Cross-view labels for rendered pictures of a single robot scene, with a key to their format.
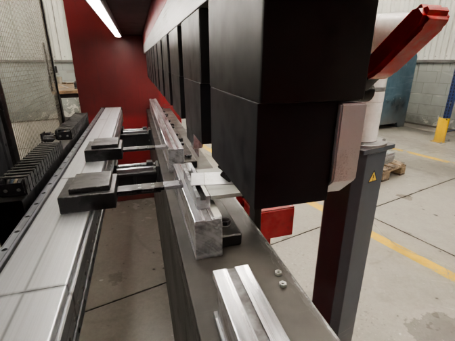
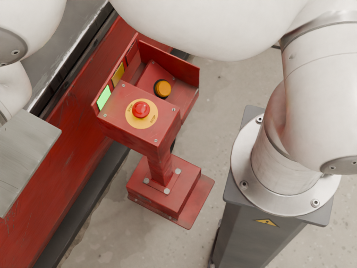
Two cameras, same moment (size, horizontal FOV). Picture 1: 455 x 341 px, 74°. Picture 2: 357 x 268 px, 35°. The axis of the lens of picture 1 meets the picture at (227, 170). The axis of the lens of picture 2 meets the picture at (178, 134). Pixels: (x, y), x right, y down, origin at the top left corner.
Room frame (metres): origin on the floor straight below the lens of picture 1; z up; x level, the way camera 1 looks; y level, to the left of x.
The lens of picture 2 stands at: (0.77, -0.58, 1.92)
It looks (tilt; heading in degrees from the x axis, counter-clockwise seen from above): 70 degrees down; 49
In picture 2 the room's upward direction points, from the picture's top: 3 degrees counter-clockwise
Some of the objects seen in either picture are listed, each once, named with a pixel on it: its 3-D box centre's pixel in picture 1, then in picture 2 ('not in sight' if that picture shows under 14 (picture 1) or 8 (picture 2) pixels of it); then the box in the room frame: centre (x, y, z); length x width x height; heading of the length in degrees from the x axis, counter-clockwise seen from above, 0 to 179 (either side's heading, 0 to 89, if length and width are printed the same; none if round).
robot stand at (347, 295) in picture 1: (340, 255); (254, 221); (1.09, -0.48, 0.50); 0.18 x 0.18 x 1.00; 30
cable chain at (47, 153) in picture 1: (36, 163); not in sight; (0.78, 0.52, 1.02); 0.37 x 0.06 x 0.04; 16
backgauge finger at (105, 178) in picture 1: (126, 185); not in sight; (0.65, 0.23, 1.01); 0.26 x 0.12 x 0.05; 106
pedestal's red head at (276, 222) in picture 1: (263, 205); (149, 100); (1.07, -0.14, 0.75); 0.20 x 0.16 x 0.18; 18
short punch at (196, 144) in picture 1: (193, 131); not in sight; (0.69, 0.08, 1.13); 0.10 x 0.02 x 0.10; 16
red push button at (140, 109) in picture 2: not in sight; (141, 111); (1.03, -0.16, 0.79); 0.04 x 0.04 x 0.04
